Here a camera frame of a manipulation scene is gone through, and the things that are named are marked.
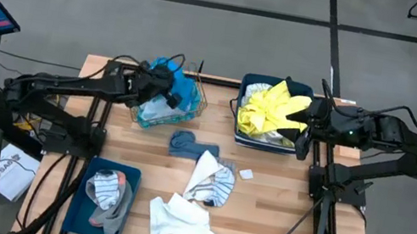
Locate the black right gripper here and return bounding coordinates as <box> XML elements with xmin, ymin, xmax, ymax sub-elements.
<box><xmin>282</xmin><ymin>92</ymin><xmax>335</xmax><ymax>142</ymax></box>

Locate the teal garment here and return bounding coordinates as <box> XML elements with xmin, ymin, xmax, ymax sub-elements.
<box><xmin>133</xmin><ymin>91</ymin><xmax>197</xmax><ymax>137</ymax></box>

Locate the blue garment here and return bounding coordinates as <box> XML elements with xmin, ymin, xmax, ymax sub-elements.
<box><xmin>142</xmin><ymin>53</ymin><xmax>209</xmax><ymax>117</ymax></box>

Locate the yellow shirt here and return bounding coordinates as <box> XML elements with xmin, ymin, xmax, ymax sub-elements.
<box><xmin>233</xmin><ymin>73</ymin><xmax>316</xmax><ymax>148</ymax></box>

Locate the grey blue sock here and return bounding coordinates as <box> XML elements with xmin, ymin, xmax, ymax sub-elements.
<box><xmin>165</xmin><ymin>127</ymin><xmax>224</xmax><ymax>166</ymax></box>

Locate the white blue striped cloth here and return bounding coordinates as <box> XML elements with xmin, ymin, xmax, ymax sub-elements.
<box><xmin>181</xmin><ymin>146</ymin><xmax>242</xmax><ymax>211</ymax></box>

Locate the white striped sock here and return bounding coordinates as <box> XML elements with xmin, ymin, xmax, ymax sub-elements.
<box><xmin>81</xmin><ymin>165</ymin><xmax>129</xmax><ymax>214</ymax></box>

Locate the grey pink striped sock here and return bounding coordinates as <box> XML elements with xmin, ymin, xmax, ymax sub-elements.
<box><xmin>85</xmin><ymin>173</ymin><xmax>137</xmax><ymax>234</ymax></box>

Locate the navy white striped fabric bin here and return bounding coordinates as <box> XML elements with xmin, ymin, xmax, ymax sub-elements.
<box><xmin>228</xmin><ymin>68</ymin><xmax>322</xmax><ymax>160</ymax></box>

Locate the white crumpled cloth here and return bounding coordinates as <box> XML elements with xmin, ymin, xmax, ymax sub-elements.
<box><xmin>241</xmin><ymin>79</ymin><xmax>275</xmax><ymax>112</ymax></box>

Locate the small white tag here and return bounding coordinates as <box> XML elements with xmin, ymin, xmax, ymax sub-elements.
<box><xmin>236</xmin><ymin>166</ymin><xmax>256</xmax><ymax>182</ymax></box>

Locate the blue plastic tray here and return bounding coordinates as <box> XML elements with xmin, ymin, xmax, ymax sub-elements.
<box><xmin>59</xmin><ymin>152</ymin><xmax>145</xmax><ymax>234</ymax></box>

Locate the white printed paper sheet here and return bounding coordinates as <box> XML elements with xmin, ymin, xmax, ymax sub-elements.
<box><xmin>0</xmin><ymin>141</ymin><xmax>45</xmax><ymax>207</ymax></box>

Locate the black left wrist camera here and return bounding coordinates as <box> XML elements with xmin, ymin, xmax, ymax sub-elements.
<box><xmin>162</xmin><ymin>91</ymin><xmax>185</xmax><ymax>111</ymax></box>

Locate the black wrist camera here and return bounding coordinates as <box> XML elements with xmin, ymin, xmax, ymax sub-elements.
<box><xmin>292</xmin><ymin>128</ymin><xmax>314</xmax><ymax>162</ymax></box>
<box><xmin>162</xmin><ymin>91</ymin><xmax>185</xmax><ymax>111</ymax></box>

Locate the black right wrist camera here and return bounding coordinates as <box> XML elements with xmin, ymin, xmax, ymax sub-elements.
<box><xmin>292</xmin><ymin>128</ymin><xmax>314</xmax><ymax>162</ymax></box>

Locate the copper wire basket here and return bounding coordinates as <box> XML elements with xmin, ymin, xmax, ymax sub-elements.
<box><xmin>126</xmin><ymin>52</ymin><xmax>216</xmax><ymax>140</ymax></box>

